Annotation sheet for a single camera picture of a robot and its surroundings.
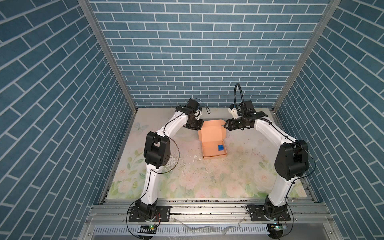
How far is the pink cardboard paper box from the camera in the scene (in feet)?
3.20

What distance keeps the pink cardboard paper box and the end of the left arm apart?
9 cm

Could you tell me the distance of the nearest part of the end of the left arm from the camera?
732mm
